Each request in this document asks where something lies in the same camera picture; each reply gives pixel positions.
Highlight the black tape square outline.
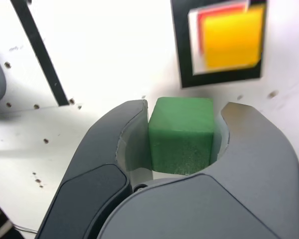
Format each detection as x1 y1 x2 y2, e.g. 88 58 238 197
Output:
170 0 268 88

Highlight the yellow cube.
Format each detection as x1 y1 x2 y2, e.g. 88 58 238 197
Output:
200 3 266 70

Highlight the green cube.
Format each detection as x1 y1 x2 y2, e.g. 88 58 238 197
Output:
148 97 215 175

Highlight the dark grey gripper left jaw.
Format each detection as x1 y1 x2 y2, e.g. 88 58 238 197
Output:
36 99 154 239

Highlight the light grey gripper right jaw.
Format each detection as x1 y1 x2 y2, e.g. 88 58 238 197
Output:
97 101 299 239

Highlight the black tape strip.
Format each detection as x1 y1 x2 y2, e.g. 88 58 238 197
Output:
11 0 70 107

